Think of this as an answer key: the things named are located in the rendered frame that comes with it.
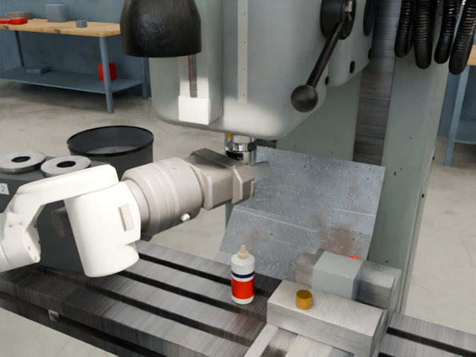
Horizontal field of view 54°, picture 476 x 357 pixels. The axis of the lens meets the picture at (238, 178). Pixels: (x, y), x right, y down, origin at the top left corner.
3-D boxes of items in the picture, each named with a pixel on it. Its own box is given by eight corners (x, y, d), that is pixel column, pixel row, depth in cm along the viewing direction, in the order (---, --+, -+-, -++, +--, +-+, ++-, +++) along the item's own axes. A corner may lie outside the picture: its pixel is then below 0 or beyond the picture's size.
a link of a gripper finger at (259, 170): (265, 176, 71) (235, 188, 67) (266, 156, 70) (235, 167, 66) (273, 180, 70) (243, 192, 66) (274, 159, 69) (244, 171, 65)
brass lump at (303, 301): (307, 312, 65) (309, 301, 64) (292, 307, 66) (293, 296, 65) (313, 302, 66) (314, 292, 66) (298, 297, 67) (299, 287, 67)
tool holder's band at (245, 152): (240, 160, 66) (240, 154, 66) (218, 151, 69) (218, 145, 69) (263, 152, 69) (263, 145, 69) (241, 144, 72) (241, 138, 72)
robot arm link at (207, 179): (256, 155, 62) (183, 179, 55) (254, 219, 66) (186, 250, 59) (197, 132, 71) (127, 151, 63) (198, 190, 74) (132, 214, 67)
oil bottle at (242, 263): (248, 307, 82) (248, 253, 78) (227, 300, 84) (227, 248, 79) (257, 294, 85) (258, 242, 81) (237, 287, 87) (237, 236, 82)
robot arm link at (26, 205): (112, 166, 52) (-15, 197, 50) (132, 242, 54) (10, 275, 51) (115, 161, 59) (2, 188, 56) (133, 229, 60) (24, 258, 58)
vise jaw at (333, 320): (369, 360, 62) (372, 336, 60) (265, 323, 68) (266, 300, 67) (380, 331, 67) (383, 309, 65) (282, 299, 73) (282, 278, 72)
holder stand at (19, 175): (91, 275, 91) (76, 180, 82) (-6, 258, 96) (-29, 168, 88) (120, 242, 101) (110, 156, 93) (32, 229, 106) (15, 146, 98)
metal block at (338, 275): (349, 313, 68) (353, 279, 66) (309, 301, 71) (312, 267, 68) (358, 293, 72) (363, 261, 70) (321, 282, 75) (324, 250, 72)
